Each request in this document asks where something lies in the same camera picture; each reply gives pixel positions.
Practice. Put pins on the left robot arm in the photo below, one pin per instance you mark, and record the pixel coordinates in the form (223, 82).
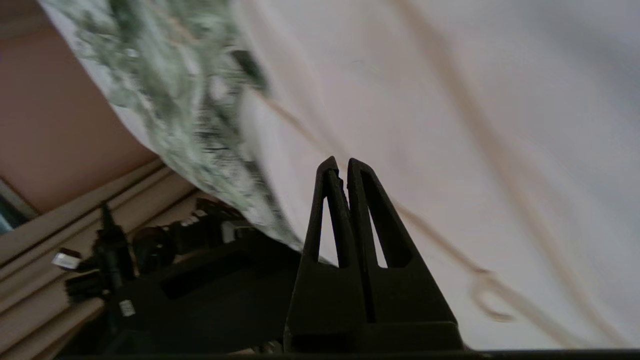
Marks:
(215, 300)

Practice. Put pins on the beige wooden bed frame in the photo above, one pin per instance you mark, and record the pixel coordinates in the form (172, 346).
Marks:
(45, 235)

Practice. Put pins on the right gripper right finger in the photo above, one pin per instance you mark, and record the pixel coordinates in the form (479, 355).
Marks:
(400, 300)

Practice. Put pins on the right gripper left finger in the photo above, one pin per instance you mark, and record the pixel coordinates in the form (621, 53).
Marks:
(327, 300)

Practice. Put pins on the green white patterned shirt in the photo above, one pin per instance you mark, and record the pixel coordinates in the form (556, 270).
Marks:
(175, 100)

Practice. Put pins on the white bed sheet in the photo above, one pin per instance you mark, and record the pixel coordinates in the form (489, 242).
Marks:
(450, 125)

